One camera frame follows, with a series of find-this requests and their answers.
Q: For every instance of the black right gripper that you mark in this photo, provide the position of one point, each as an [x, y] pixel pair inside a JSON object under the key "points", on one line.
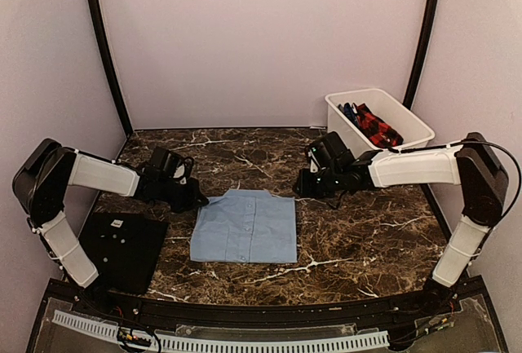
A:
{"points": [[305, 190]]}

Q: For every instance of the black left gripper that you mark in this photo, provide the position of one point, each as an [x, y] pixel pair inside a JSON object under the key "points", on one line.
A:
{"points": [[192, 201]]}

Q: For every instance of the light blue long sleeve shirt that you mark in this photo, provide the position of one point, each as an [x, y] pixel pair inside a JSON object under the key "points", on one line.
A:
{"points": [[246, 226]]}

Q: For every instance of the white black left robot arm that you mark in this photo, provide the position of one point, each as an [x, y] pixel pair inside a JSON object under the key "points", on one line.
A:
{"points": [[43, 183]]}

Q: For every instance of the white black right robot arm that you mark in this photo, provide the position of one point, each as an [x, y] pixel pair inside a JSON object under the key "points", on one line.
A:
{"points": [[470, 168]]}

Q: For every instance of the blue black plaid shirt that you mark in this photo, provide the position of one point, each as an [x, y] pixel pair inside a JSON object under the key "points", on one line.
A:
{"points": [[350, 112]]}

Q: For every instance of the red black plaid shirt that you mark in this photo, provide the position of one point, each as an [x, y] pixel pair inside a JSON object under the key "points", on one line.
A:
{"points": [[377, 131]]}

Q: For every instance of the folded black shirt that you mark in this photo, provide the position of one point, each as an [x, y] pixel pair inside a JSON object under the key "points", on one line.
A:
{"points": [[124, 248]]}

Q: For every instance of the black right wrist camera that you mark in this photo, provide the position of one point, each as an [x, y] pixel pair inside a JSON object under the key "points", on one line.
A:
{"points": [[329, 153]]}

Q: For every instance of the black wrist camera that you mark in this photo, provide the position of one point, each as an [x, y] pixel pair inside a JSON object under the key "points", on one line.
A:
{"points": [[164, 163], [329, 153]]}

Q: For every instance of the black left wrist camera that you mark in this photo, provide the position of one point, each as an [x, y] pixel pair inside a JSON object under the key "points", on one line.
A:
{"points": [[164, 163]]}

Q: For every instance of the white slotted cable duct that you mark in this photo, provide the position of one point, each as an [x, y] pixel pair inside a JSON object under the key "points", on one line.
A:
{"points": [[206, 339]]}

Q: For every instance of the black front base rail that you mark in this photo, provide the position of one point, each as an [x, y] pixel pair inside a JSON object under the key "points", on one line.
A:
{"points": [[462, 321]]}

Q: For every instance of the black right corner post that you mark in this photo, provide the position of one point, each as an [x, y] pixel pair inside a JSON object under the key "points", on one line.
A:
{"points": [[420, 53]]}

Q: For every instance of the black corner post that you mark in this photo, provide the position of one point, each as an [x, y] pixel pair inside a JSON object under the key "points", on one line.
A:
{"points": [[420, 53], [108, 66]]}

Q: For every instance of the black left corner post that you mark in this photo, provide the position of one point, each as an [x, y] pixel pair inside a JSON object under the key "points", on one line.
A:
{"points": [[108, 66]]}

